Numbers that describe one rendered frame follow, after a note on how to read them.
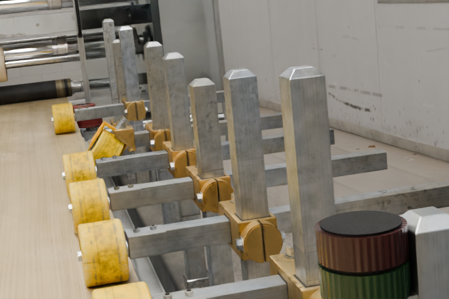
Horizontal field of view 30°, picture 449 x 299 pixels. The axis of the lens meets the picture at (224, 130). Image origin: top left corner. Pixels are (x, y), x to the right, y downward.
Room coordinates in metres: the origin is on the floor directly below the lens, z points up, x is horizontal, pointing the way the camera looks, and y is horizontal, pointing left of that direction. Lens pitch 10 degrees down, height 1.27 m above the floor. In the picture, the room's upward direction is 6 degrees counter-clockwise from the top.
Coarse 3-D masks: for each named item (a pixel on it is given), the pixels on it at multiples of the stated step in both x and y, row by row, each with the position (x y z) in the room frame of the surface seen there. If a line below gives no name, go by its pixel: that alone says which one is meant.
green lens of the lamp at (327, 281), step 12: (408, 264) 0.52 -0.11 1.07; (324, 276) 0.52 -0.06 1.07; (336, 276) 0.51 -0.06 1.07; (348, 276) 0.50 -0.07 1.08; (360, 276) 0.50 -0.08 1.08; (372, 276) 0.50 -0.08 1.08; (384, 276) 0.50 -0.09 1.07; (396, 276) 0.51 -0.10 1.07; (408, 276) 0.52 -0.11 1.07; (324, 288) 0.52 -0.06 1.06; (336, 288) 0.51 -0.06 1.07; (348, 288) 0.50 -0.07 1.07; (360, 288) 0.50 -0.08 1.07; (372, 288) 0.50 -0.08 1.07; (384, 288) 0.50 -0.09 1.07; (396, 288) 0.50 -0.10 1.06; (408, 288) 0.51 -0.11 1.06
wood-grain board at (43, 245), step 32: (0, 128) 2.45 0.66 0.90; (32, 128) 2.39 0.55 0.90; (0, 160) 1.94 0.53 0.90; (32, 160) 1.90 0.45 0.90; (0, 192) 1.60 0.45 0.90; (32, 192) 1.58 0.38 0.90; (64, 192) 1.55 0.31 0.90; (0, 224) 1.36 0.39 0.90; (32, 224) 1.34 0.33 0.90; (64, 224) 1.32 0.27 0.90; (0, 256) 1.18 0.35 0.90; (32, 256) 1.17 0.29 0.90; (64, 256) 1.15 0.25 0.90; (0, 288) 1.04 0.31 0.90; (32, 288) 1.03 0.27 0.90; (64, 288) 1.02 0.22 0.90; (96, 288) 1.01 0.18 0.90
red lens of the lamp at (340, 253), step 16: (320, 240) 0.52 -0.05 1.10; (336, 240) 0.51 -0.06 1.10; (352, 240) 0.50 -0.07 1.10; (368, 240) 0.50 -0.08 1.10; (384, 240) 0.50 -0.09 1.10; (400, 240) 0.51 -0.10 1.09; (320, 256) 0.52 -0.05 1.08; (336, 256) 0.51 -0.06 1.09; (352, 256) 0.50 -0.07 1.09; (368, 256) 0.50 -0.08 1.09; (384, 256) 0.50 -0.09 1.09; (400, 256) 0.51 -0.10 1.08
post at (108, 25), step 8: (104, 24) 2.72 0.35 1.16; (112, 24) 2.73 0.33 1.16; (104, 32) 2.72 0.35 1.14; (112, 32) 2.73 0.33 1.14; (104, 40) 2.74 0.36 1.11; (112, 40) 2.72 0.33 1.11; (112, 56) 2.72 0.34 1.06; (112, 64) 2.72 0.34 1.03; (112, 72) 2.72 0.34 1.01; (112, 80) 2.72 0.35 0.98; (112, 88) 2.72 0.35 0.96; (112, 96) 2.72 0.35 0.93
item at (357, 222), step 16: (320, 224) 0.53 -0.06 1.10; (336, 224) 0.53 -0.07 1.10; (352, 224) 0.53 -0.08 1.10; (368, 224) 0.52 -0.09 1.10; (384, 224) 0.52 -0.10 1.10; (400, 224) 0.52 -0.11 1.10; (336, 272) 0.51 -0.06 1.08; (352, 272) 0.50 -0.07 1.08; (368, 272) 0.50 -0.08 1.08; (384, 272) 0.50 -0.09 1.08
